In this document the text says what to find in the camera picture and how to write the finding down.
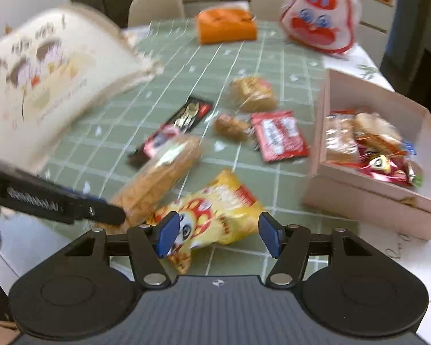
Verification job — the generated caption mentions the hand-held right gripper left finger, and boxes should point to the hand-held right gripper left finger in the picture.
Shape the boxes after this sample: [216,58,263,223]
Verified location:
[66,211,180,286]

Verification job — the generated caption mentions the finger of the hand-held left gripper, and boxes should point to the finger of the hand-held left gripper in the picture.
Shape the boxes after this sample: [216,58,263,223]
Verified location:
[66,187,108,204]
[74,199,126,226]

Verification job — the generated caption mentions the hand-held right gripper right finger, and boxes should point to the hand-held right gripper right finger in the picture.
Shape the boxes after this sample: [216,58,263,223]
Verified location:
[259,212,369,286]

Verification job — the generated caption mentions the long cracker pack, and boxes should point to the long cracker pack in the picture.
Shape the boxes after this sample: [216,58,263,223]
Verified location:
[97,135,203,234]

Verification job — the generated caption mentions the yellow snack packet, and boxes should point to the yellow snack packet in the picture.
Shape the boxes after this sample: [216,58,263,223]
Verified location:
[145,169,266,275]

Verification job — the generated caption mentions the pink cardboard box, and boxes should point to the pink cardboard box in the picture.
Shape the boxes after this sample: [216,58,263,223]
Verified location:
[302,68,431,241]

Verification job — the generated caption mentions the black red chocolate bar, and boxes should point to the black red chocolate bar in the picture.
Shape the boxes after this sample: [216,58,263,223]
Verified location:
[127,96,214,168]

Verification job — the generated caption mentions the round rice cracker packet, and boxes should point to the round rice cracker packet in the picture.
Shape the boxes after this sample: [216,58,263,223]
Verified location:
[325,113,360,164]
[354,112,406,155]

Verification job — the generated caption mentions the red gold candy packet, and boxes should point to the red gold candy packet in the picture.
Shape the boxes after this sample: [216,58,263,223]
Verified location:
[359,151,413,185]

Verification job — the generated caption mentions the clear yellow cookie packet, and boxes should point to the clear yellow cookie packet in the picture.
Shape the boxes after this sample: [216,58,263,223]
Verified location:
[228,75,277,113]

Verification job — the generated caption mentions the clear blue candy packet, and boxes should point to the clear blue candy packet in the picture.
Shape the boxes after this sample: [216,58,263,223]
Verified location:
[399,140,424,187]

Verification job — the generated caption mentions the red wafer packet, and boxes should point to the red wafer packet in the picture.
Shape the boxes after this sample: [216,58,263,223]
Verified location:
[251,111,309,164]

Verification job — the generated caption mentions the small brown snack packet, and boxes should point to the small brown snack packet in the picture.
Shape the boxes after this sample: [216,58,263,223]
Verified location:
[213,113,254,141]

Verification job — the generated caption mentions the cartoon print paper bag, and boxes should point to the cartoon print paper bag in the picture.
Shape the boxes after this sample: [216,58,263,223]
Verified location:
[0,3,164,173]

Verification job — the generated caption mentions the green checked table mat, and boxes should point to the green checked table mat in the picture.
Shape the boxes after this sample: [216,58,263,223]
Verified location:
[32,18,331,284]

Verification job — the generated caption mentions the beige dining chair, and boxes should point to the beige dining chair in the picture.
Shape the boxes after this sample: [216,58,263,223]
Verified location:
[128,0,185,27]
[251,0,291,22]

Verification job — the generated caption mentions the orange tissue box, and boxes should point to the orange tissue box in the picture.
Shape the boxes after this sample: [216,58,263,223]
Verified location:
[196,7,257,45]

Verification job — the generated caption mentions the red white rabbit bag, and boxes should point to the red white rabbit bag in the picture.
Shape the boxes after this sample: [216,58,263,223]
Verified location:
[279,0,361,58]

